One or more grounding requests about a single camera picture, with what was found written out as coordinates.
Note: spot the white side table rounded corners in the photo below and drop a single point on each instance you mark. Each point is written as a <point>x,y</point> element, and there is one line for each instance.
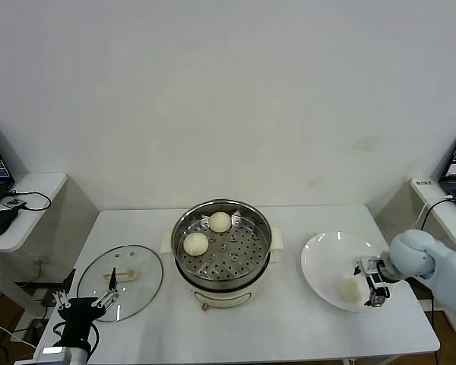
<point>42,182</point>

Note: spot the cream electric cooking pot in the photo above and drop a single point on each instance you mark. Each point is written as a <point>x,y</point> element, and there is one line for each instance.
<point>220,294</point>

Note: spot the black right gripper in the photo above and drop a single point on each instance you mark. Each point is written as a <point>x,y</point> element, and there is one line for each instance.
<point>378,283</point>

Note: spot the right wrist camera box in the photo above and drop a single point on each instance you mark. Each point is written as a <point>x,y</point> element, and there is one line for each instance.
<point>371,265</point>

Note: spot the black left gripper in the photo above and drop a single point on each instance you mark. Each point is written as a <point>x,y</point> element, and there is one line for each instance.
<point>80,317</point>

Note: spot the white floor power strip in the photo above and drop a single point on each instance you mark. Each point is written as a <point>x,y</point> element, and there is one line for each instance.
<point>38,325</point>

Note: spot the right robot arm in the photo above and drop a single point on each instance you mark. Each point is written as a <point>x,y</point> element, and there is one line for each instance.
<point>441,262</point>

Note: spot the white side table with label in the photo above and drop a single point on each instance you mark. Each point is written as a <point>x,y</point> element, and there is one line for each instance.
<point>452,228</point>

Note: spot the round glass pot lid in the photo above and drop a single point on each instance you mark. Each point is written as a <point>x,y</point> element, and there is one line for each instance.
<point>144,262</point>

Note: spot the white round plate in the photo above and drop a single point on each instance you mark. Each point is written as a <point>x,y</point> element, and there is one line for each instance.
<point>327,258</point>

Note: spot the small printed table label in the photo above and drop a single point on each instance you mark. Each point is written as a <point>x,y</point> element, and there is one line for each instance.
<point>425,183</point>

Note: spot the stainless steel steamer basket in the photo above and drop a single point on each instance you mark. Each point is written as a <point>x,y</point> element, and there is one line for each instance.
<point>235,258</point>

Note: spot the white steamed baozi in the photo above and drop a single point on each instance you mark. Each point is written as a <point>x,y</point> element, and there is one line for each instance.
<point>195,244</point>
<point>219,221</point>
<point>347,292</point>

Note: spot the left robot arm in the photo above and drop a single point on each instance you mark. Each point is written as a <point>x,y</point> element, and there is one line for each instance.
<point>80,357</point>

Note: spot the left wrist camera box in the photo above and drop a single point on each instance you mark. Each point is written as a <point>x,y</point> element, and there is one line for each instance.
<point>53,354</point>

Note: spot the small device with QR code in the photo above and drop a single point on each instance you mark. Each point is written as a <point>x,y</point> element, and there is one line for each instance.
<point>12,202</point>

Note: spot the black computer mouse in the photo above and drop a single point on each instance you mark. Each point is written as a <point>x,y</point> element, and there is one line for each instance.
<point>0,222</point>

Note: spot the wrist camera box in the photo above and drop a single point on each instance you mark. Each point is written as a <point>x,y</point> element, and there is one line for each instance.
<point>371,265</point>
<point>53,354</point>

